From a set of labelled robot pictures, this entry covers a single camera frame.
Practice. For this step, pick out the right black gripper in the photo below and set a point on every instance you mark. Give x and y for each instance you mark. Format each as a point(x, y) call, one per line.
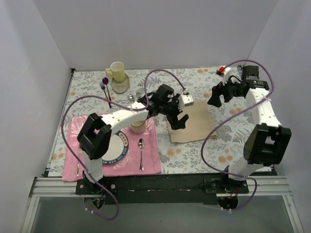
point(221, 91)

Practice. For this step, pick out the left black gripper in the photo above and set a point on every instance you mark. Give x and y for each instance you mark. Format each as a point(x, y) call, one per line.
point(173, 113)

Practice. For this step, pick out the beige linen napkin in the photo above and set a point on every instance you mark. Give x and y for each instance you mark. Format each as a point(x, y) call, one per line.
point(198, 126)

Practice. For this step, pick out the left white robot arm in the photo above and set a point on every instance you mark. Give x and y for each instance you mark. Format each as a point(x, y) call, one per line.
point(95, 136)

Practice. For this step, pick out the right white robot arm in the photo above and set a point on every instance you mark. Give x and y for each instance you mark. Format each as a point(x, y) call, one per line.
point(268, 140)

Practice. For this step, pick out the floral tablecloth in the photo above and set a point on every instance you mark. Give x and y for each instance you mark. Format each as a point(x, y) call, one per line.
point(235, 122)

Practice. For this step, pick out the cream mug dark rim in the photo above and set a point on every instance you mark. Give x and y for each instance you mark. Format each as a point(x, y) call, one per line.
point(138, 127)

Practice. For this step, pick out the silver spoon on placemat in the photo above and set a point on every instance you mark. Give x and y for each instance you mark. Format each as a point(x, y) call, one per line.
point(141, 145)

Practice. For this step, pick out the pink floral placemat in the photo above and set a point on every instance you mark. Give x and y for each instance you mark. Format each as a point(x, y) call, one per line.
point(129, 165)

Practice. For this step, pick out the silver spoon on tablecloth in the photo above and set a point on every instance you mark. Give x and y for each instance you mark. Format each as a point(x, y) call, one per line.
point(131, 98)

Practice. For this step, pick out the white plate teal rim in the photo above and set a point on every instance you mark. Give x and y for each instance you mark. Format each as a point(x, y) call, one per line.
point(117, 150)

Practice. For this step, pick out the woven round coaster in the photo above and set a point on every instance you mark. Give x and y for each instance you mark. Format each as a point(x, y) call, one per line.
point(120, 87)

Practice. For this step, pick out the yellow mug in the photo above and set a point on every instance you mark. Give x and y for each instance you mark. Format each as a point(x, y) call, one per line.
point(116, 71)

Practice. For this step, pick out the purple plastic spoon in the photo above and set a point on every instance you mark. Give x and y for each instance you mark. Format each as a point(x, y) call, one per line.
point(105, 82)

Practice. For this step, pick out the purple plastic fork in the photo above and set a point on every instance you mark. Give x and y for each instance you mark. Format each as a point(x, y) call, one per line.
point(102, 85)

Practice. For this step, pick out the silver fork on placemat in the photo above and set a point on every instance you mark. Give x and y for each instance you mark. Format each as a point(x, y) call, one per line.
point(79, 153)

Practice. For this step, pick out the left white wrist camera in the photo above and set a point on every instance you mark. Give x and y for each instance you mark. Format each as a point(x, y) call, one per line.
point(185, 101)

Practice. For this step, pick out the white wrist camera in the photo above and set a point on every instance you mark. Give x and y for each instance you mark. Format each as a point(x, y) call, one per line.
point(185, 101)
point(224, 72)

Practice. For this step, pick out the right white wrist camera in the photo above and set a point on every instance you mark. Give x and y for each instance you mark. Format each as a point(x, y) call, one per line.
point(224, 72)

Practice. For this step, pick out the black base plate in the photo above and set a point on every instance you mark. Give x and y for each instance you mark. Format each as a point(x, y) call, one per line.
point(163, 188)

